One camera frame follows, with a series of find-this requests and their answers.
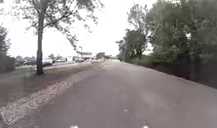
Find building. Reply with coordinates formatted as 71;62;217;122
79;51;94;61

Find grey asphalt path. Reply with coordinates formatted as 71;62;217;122
9;59;217;128

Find tall slender tree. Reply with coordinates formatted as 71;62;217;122
9;0;105;76

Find row of trees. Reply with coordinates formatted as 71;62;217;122
115;0;217;89

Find pale gravel strip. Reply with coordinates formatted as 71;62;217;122
0;61;109;128

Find bare brown earth verge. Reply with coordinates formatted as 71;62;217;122
0;62;104;108

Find dark fence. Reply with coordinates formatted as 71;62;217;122
142;54;217;90

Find grey fence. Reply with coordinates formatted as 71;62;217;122
0;52;16;75

